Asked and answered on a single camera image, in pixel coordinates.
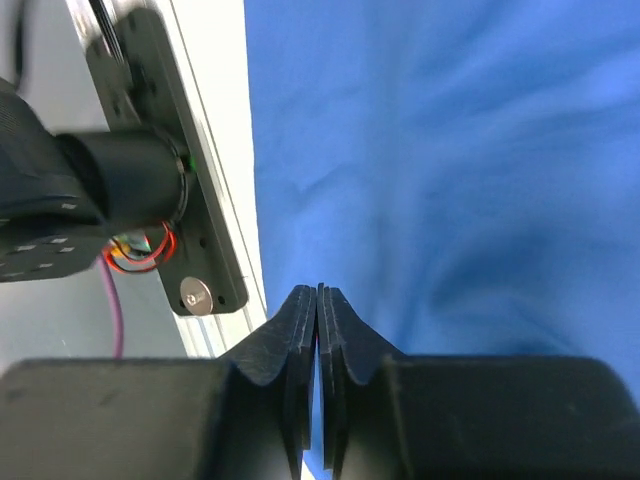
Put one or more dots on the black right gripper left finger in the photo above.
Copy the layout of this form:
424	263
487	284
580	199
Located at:
245	415

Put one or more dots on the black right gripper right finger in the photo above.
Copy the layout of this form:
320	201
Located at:
389	415

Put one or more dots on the blue surgical cloth wrap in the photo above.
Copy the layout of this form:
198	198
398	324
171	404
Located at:
465	172

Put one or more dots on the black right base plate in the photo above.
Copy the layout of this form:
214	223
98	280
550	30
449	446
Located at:
152	161

